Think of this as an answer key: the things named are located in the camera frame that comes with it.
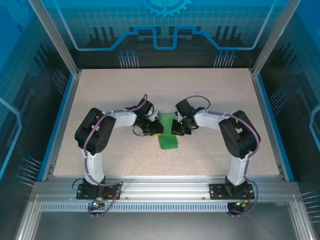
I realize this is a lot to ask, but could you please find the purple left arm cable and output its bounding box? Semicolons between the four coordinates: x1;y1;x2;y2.
82;93;125;219

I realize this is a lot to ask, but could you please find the aluminium frame post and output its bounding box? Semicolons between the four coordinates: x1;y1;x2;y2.
26;0;83;77
250;0;296;78

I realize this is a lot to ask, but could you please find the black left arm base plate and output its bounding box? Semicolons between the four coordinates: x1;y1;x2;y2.
76;183;123;201

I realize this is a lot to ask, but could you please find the aluminium right side rail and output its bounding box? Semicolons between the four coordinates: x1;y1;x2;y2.
250;71;291;182

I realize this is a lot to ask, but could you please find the green paper sheet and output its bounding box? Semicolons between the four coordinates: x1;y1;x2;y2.
157;112;180;151

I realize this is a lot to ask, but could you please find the slotted grey cable duct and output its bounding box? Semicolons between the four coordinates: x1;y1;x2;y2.
39;202;230;213

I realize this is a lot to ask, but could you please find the left cable connector green light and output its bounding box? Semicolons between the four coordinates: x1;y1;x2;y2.
91;196;105;208

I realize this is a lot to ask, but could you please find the aluminium left side rail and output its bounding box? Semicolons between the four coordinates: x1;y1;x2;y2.
41;71;83;182

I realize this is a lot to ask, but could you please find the aluminium mounting rail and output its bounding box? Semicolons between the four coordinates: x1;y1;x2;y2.
32;175;300;201

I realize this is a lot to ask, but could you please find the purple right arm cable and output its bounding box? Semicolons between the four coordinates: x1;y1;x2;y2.
186;95;260;219

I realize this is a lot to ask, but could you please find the aluminium right frame post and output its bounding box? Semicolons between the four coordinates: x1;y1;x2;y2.
250;0;296;78

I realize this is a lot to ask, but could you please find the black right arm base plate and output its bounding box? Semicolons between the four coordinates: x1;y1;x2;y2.
208;183;256;201

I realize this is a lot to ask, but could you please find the aluminium left frame post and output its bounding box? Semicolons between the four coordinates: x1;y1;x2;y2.
26;0;83;77

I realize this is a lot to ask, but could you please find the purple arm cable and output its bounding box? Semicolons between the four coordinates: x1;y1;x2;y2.
186;95;260;219
82;93;125;219

